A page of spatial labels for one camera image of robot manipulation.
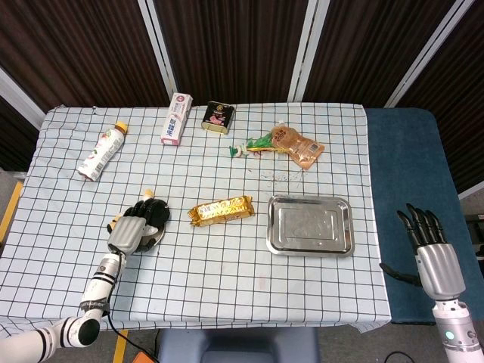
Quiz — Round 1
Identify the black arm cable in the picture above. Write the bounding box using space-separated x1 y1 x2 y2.
104 252 152 358

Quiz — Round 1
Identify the checkered white tablecloth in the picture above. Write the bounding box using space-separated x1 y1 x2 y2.
0 102 392 340

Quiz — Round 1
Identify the black meat tin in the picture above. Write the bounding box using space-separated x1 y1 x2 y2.
200 101 236 135

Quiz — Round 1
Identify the rectangular steel tray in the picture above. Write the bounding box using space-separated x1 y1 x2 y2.
266 194 356 257

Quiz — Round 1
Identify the black floor cable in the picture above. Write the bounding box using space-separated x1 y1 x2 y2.
377 350 408 363

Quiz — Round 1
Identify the brown partition panel white frame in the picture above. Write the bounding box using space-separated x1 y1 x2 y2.
0 67 46 173
385 0 484 200
0 0 178 111
290 0 473 109
150 0 322 106

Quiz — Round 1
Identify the plush toy black white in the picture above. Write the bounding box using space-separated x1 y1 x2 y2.
107 190 172 253

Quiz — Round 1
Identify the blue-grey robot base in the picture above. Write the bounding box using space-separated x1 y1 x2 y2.
157 327 321 363

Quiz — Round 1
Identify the blue padded table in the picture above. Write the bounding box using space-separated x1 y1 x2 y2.
365 107 461 326

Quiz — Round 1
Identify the round steel plate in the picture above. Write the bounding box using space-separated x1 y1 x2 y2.
132 222 166 253

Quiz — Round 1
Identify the gold foil snack package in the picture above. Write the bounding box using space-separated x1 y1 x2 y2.
188 194 254 227

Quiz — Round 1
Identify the brown snack pouch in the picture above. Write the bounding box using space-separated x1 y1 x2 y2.
270 119 326 171

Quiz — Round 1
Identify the white-labelled yellow-capped drink bottle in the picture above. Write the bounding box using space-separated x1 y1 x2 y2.
76 120 129 182

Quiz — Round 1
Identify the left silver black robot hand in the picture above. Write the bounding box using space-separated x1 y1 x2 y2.
107 198 171 255

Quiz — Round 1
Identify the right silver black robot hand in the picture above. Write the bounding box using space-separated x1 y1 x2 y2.
379 203 467 302

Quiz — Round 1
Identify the pink white toothpaste box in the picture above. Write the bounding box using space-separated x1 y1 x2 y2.
160 92 194 147

